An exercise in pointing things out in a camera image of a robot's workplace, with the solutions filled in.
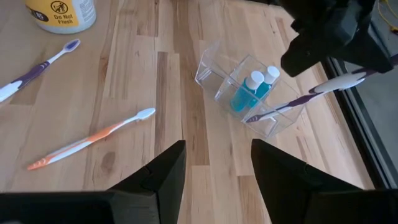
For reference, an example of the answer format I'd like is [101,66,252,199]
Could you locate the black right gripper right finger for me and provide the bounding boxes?
[250,138,398,224]

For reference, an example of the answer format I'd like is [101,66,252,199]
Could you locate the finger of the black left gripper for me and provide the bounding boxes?
[280,29,340,78]
[335,27,395,74]

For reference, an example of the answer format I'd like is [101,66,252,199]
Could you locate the purple white toothbrush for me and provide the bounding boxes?
[0,38,81,103]
[245,53,398,124]

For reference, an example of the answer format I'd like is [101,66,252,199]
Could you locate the yellow white wipes canister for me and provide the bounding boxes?
[24,0,97,34]

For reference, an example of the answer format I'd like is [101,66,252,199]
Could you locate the yellow cable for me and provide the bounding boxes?
[377,0,398,34]

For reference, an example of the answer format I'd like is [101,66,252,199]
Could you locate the clear acrylic organizer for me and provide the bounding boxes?
[195,42,307,139]

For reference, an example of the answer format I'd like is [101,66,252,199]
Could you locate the blue mouthwash bottle white cap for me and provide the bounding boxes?
[248,65,280,108]
[229,70,266,113]

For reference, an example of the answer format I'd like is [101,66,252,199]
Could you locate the orange white toothbrush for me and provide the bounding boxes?
[26,107,156,171]

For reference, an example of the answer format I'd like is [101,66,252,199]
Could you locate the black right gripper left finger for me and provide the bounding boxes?
[0,139,187,224]

